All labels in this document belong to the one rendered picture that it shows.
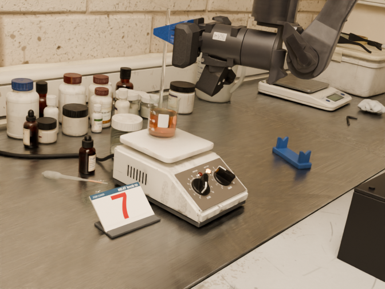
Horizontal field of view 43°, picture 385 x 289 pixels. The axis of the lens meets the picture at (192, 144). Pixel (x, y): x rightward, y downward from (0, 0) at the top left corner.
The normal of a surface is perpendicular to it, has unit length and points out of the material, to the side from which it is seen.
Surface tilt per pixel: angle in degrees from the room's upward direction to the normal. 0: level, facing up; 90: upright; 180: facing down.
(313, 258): 0
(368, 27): 90
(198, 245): 0
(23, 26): 90
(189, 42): 90
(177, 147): 0
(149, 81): 90
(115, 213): 40
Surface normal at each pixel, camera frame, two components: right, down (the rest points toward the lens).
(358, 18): -0.66, 0.21
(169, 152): 0.11, -0.93
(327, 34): -0.10, -0.21
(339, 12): -0.36, 0.23
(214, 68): 0.00, 0.38
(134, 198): 0.53, -0.50
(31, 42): 0.74, 0.32
